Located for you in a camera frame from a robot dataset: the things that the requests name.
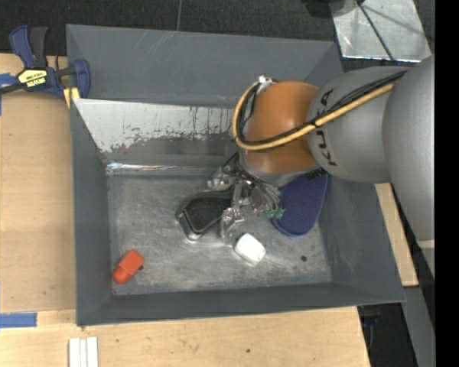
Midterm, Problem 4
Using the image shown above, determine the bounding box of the black and silver stapler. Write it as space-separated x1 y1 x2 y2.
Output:
174 187 235 243

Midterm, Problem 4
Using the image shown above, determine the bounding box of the white small box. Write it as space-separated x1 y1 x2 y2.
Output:
233 232 267 267

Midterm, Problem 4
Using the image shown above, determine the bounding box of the blue oval sponge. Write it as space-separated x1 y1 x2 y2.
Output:
271 171 330 238

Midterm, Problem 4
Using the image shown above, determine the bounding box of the red-orange plastic cap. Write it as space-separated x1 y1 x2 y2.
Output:
111 248 146 285

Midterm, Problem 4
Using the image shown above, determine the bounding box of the grey metal bin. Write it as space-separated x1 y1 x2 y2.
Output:
65 23 407 326

